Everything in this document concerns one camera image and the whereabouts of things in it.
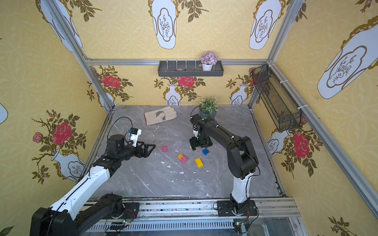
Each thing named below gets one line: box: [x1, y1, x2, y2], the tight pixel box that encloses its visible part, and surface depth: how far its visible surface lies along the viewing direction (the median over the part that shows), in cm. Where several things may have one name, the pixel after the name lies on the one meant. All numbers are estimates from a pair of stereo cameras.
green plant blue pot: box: [198, 95, 219, 119], surface depth 104 cm
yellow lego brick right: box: [194, 157, 204, 169], surface depth 91 cm
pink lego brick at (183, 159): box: [180, 155, 188, 164], surface depth 90 cm
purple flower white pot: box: [200, 51, 219, 72], surface depth 85 cm
